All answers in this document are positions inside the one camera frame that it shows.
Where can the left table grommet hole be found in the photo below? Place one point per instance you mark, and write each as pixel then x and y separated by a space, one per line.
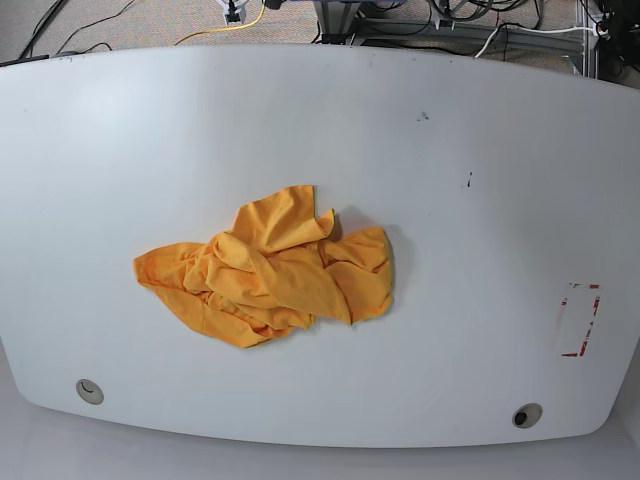
pixel 89 392

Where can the red tape rectangle marking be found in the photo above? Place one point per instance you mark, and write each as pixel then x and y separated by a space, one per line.
pixel 578 313

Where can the right table grommet hole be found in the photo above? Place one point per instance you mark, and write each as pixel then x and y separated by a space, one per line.
pixel 527 415

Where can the aluminium frame rail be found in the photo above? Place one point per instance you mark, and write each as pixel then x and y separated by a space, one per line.
pixel 342 22

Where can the table grommet hole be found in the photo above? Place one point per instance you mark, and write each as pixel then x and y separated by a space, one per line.
pixel 527 415
pixel 89 392

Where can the orange t-shirt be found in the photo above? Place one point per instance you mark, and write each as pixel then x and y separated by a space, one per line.
pixel 278 269

